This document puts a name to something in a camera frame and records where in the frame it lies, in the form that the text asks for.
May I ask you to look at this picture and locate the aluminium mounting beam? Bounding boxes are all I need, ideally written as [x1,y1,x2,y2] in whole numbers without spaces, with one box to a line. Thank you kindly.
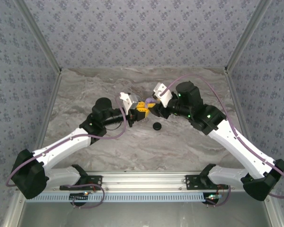
[15,171,275,192]

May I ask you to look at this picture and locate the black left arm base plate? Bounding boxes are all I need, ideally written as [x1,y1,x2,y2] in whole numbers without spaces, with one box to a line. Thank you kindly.
[59,175,103,191]

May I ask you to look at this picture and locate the small black circuit board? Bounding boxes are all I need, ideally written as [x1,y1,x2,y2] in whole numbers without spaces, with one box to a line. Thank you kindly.
[204,193,222,201]
[69,192,89,201]

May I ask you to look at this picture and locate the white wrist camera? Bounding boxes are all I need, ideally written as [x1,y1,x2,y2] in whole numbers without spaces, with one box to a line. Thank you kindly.
[119,92,141,111]
[152,82,173,108]

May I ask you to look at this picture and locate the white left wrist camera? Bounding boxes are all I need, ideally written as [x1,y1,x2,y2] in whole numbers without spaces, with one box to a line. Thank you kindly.
[119,92,141,111]

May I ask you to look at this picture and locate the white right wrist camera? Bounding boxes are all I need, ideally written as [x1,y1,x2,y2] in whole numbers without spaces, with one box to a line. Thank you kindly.
[152,82,173,108]

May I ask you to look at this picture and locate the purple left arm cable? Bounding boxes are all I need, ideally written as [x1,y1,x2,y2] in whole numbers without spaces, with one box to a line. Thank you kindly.
[6,97,127,209]

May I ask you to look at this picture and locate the aluminium table side rail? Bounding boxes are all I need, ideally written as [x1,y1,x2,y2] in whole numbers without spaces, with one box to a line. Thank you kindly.
[224,68,257,157]
[33,70,63,152]

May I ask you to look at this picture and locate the grey metal bottom panel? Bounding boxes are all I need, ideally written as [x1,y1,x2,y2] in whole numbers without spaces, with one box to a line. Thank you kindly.
[3,191,284,227]

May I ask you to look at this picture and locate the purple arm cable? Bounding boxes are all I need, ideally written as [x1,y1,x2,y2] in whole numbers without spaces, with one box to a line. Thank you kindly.
[6,97,127,209]
[164,73,284,208]

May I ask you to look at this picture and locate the aluminium frame post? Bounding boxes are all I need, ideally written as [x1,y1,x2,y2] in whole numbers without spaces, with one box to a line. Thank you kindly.
[14,0,62,74]
[224,0,273,71]

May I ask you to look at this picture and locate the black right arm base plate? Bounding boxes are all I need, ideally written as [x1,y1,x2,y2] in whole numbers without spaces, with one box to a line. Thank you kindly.
[185,175,229,191]

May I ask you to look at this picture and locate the slotted light blue cable duct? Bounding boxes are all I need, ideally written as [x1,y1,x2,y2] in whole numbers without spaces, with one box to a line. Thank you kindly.
[29,192,208,203]

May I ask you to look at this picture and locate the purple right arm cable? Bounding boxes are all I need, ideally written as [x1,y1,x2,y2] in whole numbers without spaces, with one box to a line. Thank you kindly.
[164,73,284,208]

